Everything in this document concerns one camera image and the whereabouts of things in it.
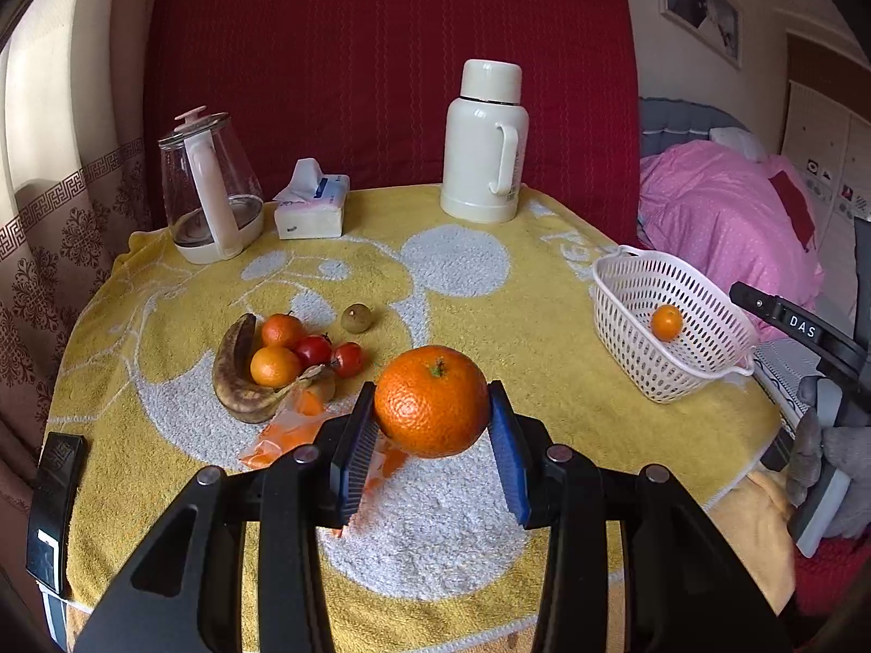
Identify oranges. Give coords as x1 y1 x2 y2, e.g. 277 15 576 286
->
238 366 407 494

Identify large orange mandarin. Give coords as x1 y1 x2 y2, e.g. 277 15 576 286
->
373 345 490 458

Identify red cherry tomato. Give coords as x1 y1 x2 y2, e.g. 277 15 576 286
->
292 335 334 368
330 342 365 379

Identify small orange tangerine front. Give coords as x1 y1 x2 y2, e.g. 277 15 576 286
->
249 345 303 389

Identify small orange tangerine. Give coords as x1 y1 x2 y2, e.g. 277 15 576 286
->
249 345 303 389
260 314 307 348

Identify overripe brown banana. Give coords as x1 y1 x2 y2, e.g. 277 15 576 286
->
213 312 336 424

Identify brown kiwi fruit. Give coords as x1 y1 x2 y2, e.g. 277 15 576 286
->
341 302 373 335

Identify small orange tangerine back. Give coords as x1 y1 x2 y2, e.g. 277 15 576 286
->
260 314 307 348

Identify small orange kumquat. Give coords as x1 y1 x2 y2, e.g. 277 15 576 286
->
651 304 684 342

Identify grey gloved right hand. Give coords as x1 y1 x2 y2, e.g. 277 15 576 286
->
787 376 869 557

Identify white plastic basket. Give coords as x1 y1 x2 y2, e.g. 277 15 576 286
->
592 246 757 404

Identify red cloth on duvet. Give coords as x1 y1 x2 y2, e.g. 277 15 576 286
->
769 171 815 252

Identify yellow patterned towel cloth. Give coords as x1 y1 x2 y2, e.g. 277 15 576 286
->
47 186 794 651

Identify pink polka dot duvet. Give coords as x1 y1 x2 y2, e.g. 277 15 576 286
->
638 140 824 311

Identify white wardrobe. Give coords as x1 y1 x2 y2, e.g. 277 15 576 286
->
778 29 871 315

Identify white pillow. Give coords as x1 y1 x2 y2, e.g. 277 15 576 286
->
709 127 769 164

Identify white tissue pack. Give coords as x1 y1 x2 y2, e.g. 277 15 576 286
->
274 158 350 241

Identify black smartphone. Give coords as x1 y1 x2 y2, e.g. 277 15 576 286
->
25 432 87 599

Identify glass electric kettle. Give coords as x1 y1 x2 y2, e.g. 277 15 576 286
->
158 106 264 266

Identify grey bed headboard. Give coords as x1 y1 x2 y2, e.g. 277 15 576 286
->
639 97 747 158

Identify cream thermos flask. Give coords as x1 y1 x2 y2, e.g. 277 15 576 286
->
440 59 529 224

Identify patterned beige curtain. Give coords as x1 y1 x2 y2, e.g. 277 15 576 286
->
2 0 155 513

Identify framed wall picture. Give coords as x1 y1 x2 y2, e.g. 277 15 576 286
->
660 0 743 69

